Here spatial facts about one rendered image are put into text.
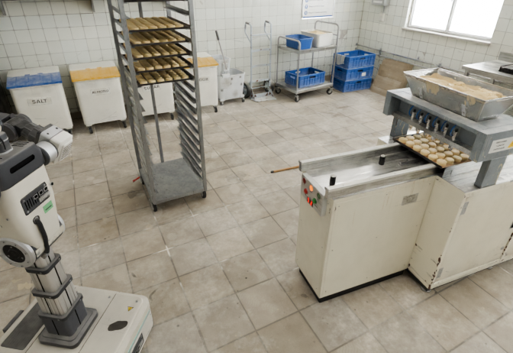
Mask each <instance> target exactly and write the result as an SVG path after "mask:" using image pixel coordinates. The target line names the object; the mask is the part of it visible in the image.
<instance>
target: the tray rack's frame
mask: <svg viewBox="0 0 513 353"><path fill-rule="evenodd" d="M107 4H108V12H109V16H110V20H111V28H112V32H113V36H114V41H115V48H116V53H117V57H118V64H119V69H120V73H121V81H122V85H123V89H124V97H125V101H126V105H127V113H128V117H129V121H130V126H131V133H132V138H133V142H134V149H135V154H136V158H137V165H138V170H139V173H138V174H139V176H141V177H142V179H143V181H144V184H145V186H146V188H147V192H148V193H149V195H150V198H149V200H150V203H151V207H152V208H153V206H152V202H153V201H152V196H151V192H150V184H149V179H148V177H147V174H146V172H145V170H144V167H142V166H141V162H140V155H139V150H138V146H137V138H136V134H135V129H134V121H133V117H132V112H131V104H130V100H129V95H128V91H127V83H126V79H125V74H124V67H123V63H122V58H121V50H120V46H119V41H118V34H117V29H116V25H115V17H114V12H113V8H112V3H111V0H107ZM137 5H138V10H139V15H140V18H143V17H144V16H143V10H142V4H141V2H138V3H137ZM150 92H151V97H152V103H153V113H154V118H155V123H156V132H157V138H158V144H159V149H160V159H161V163H158V164H154V165H152V168H153V170H154V172H155V174H156V175H153V176H154V178H155V180H156V182H157V184H155V186H156V188H157V190H158V192H159V193H156V203H157V204H159V203H162V202H167V201H170V200H173V199H178V198H181V197H184V196H189V195H192V194H196V193H201V195H202V192H204V188H203V184H202V182H200V181H199V179H198V177H197V176H196V175H195V174H194V172H193V171H192V169H191V167H190V166H189V165H188V164H187V162H186V160H185V159H184V157H182V158H179V159H175V160H168V161H165V162H164V159H163V149H162V143H161V137H160V127H159V122H158V116H157V110H156V100H155V95H154V89H153V85H150ZM140 181H141V178H140ZM141 182H142V181H141Z"/></svg>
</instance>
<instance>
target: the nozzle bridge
mask: <svg viewBox="0 0 513 353"><path fill-rule="evenodd" d="M412 106H414V107H413V108H412V109H411V111H410V115H411V114H412V112H413V111H414V109H416V114H415V119H414V120H411V116H410V115H409V110H410V108H411V107H412ZM420 109H421V111H420V112H419V113H418V111H419V110H420ZM422 112H423V113H424V114H423V116H424V117H423V120H422V123H421V124H419V123H418V120H419V119H416V115H417V113H418V118H419V117H420V115H421V113H422ZM382 113H383V114H384V115H392V116H394V118H393V122H392V128H391V132H390V136H392V137H398V136H402V135H406V134H407V133H408V125H411V126H413V127H415V128H417V129H419V130H421V131H423V132H425V133H426V134H429V135H430V136H432V137H434V138H436V139H438V140H440V141H442V142H444V143H445V144H448V145H450V146H451V147H454V148H456V149H457V150H459V151H462V152H463V153H465V154H467V155H469V159H470V160H472V161H474V162H475V163H479V162H482V165H481V167H480V169H479V173H478V175H477V178H476V181H475V183H474V186H476V187H478V188H480V189H482V188H485V187H487V186H493V185H495V184H496V182H497V180H498V177H499V175H500V173H501V171H502V168H503V166H504V163H505V161H506V158H507V156H508V155H512V154H513V118H512V117H510V116H507V115H504V114H502V115H500V116H499V117H498V118H494V119H489V120H485V121H473V120H471V119H468V118H466V117H463V116H462V115H458V114H457V113H454V112H451V111H449V110H447V109H445V108H442V107H440V106H438V105H435V104H433V103H430V102H427V101H425V100H423V99H420V98H418V97H416V96H413V95H412V94H411V90H410V88H404V89H393V90H387V93H386V100H385V104H384V108H383V112H382ZM427 113H430V114H428V115H427V117H426V119H425V121H428V119H429V116H431V125H430V127H429V128H427V127H426V124H427V123H425V122H424V118H425V116H426V114H427ZM436 117H438V118H437V119H436V120H435V121H434V126H435V125H436V123H437V120H440V126H439V128H438V131H434V127H433V126H432V123H433V120H434V119H435V118H436ZM445 121H447V122H446V123H445V124H444V126H443V127H442V130H444V127H446V124H448V125H449V127H448V132H447V135H446V136H443V131H442V130H441V129H440V128H441V126H442V124H443V123H444V122H445ZM454 125H456V126H455V127H454V129H453V130H452V132H451V134H453V132H454V131H455V129H456V128H458V134H457V138H456V140H455V141H453V140H452V139H451V138H452V136H451V135H450V131H451V129H452V127H453V126H454Z"/></svg>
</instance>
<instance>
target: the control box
mask: <svg viewBox="0 0 513 353"><path fill-rule="evenodd" d="M303 178H305V183H304V182H303ZM310 186H312V189H313V190H312V191H311V190H310ZM304 189H307V191H308V193H307V194H305V193H304ZM318 193H319V195H320V199H319V198H318V197H317V194H318ZM301 194H302V195H303V196H304V198H305V199H306V200H307V202H308V201H309V202H308V203H309V204H310V205H311V201H312V200H313V198H315V199H316V203H315V204H314V203H313V202H312V205H311V207H312V208H313V209H314V210H315V211H316V212H317V213H318V214H319V215H320V217H322V216H325V215H326V209H327V199H326V198H325V197H324V195H325V191H324V190H323V189H322V188H321V187H320V186H319V185H318V184H317V183H316V182H315V181H314V180H313V179H312V178H311V177H310V175H309V174H308V173H303V174H302V184H301ZM308 198H309V200H308Z"/></svg>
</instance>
